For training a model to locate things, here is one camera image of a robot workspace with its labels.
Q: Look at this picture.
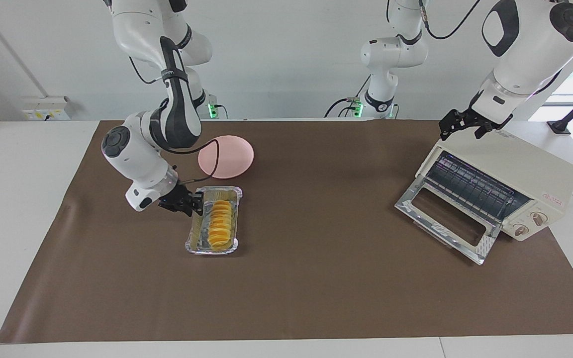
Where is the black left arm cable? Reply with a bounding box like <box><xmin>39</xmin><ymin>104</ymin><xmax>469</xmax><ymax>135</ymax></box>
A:
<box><xmin>418</xmin><ymin>0</ymin><xmax>483</xmax><ymax>40</ymax></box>

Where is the cream toaster oven body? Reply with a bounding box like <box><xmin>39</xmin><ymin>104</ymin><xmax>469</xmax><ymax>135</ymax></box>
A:
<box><xmin>416</xmin><ymin>124</ymin><xmax>573</xmax><ymax>242</ymax></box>

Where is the pink round plate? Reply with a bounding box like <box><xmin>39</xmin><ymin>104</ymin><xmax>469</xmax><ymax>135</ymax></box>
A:
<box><xmin>198</xmin><ymin>135</ymin><xmax>255</xmax><ymax>179</ymax></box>

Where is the aluminium foil tray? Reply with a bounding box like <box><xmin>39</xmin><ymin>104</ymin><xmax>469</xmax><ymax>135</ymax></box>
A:
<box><xmin>185</xmin><ymin>186</ymin><xmax>243</xmax><ymax>256</ymax></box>

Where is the oven wire rack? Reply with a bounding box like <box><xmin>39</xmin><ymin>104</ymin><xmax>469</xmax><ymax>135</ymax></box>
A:
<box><xmin>423</xmin><ymin>152</ymin><xmax>518</xmax><ymax>225</ymax></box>

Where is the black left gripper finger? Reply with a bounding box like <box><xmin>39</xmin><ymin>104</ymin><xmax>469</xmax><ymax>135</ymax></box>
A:
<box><xmin>475</xmin><ymin>115</ymin><xmax>513</xmax><ymax>140</ymax></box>
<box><xmin>439</xmin><ymin>110</ymin><xmax>466</xmax><ymax>141</ymax></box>

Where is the white wall outlet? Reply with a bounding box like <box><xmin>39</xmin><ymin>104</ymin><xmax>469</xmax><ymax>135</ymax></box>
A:
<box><xmin>22</xmin><ymin>96</ymin><xmax>71</xmax><ymax>121</ymax></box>

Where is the black base cable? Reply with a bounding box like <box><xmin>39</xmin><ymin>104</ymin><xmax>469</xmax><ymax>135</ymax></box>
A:
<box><xmin>324</xmin><ymin>77</ymin><xmax>371</xmax><ymax>119</ymax></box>

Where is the brown table mat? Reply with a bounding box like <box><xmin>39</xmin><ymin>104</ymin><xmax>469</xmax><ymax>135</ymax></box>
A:
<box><xmin>0</xmin><ymin>119</ymin><xmax>573</xmax><ymax>345</ymax></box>

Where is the golden ridged bread loaf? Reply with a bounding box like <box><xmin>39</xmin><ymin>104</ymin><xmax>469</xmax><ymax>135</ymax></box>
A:
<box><xmin>208</xmin><ymin>200</ymin><xmax>235</xmax><ymax>249</ymax></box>

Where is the glass oven door silver frame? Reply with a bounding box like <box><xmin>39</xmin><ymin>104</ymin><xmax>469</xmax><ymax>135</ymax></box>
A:
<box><xmin>395</xmin><ymin>175</ymin><xmax>503</xmax><ymax>266</ymax></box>

